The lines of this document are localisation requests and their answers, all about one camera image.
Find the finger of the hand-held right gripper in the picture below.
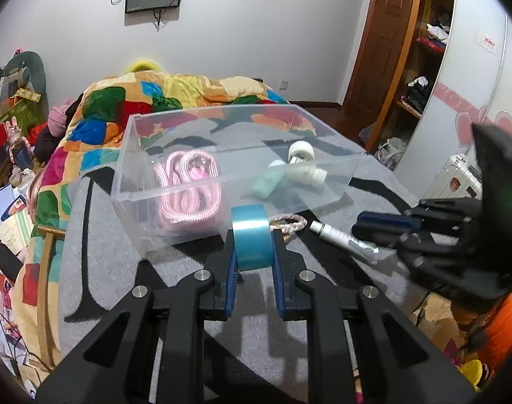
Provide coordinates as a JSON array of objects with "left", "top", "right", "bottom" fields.
[
  {"left": 356, "top": 198, "right": 484, "bottom": 236},
  {"left": 351, "top": 224, "right": 509, "bottom": 300}
]

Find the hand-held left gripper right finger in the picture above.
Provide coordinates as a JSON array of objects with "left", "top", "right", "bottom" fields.
[{"left": 270, "top": 229, "right": 479, "bottom": 404}]

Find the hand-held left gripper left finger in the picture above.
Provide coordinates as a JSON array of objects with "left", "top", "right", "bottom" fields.
[{"left": 35, "top": 229, "right": 244, "bottom": 404}]

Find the silver metal pen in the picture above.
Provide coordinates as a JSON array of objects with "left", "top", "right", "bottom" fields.
[{"left": 308, "top": 220, "right": 381, "bottom": 266}]

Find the teal tape roll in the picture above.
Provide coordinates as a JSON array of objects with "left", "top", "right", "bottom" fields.
[{"left": 231, "top": 204, "right": 278, "bottom": 272}]

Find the clear plastic box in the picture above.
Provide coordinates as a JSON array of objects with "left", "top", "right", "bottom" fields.
[{"left": 111, "top": 104, "right": 368, "bottom": 258}]

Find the white suitcase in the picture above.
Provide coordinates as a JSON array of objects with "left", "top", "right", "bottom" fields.
[{"left": 432, "top": 153, "right": 484, "bottom": 203}]

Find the white handbag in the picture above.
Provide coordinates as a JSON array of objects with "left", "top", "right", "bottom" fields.
[{"left": 375, "top": 136, "right": 407, "bottom": 170}]

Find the white small bottle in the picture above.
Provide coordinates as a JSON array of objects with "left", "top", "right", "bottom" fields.
[{"left": 288, "top": 163, "right": 327, "bottom": 187}]

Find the mint green tube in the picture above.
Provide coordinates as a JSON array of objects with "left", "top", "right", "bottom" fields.
[{"left": 250, "top": 160, "right": 288, "bottom": 199}]

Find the white round cap jar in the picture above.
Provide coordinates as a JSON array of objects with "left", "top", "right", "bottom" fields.
[{"left": 288, "top": 141, "right": 315, "bottom": 164}]

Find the white wardrobe sliding door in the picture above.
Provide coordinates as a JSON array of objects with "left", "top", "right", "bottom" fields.
[{"left": 392, "top": 0, "right": 512, "bottom": 203}]

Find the grey printed blanket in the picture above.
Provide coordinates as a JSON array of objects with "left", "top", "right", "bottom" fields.
[{"left": 58, "top": 113, "right": 433, "bottom": 404}]

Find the wooden open shelf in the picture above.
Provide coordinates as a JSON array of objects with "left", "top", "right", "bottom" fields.
[{"left": 376, "top": 0, "right": 457, "bottom": 156}]

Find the orange cloth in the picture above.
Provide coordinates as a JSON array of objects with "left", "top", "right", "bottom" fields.
[{"left": 477, "top": 294, "right": 512, "bottom": 373}]

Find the wooden door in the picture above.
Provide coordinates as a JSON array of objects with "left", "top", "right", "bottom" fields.
[{"left": 343, "top": 0, "right": 425, "bottom": 114}]

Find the colourful patchwork quilt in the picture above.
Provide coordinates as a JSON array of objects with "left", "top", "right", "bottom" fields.
[{"left": 18, "top": 71, "right": 319, "bottom": 367}]

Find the yellow plush toy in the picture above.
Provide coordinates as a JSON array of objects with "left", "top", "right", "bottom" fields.
[{"left": 127, "top": 59, "right": 165, "bottom": 75}]

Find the pink knit hat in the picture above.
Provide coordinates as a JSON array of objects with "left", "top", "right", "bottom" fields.
[{"left": 47, "top": 98, "right": 78, "bottom": 136}]

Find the rabbit figure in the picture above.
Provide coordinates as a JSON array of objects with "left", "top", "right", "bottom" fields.
[{"left": 4, "top": 115, "right": 35, "bottom": 170}]

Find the grey green plush toy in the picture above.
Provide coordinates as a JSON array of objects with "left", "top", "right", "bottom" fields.
[{"left": 0, "top": 50, "right": 48, "bottom": 108}]

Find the pink braided bracelet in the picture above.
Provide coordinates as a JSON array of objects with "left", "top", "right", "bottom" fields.
[{"left": 269, "top": 214, "right": 308, "bottom": 237}]

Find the pink braided cable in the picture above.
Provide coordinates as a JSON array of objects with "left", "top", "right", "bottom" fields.
[{"left": 153, "top": 150, "right": 223, "bottom": 235}]

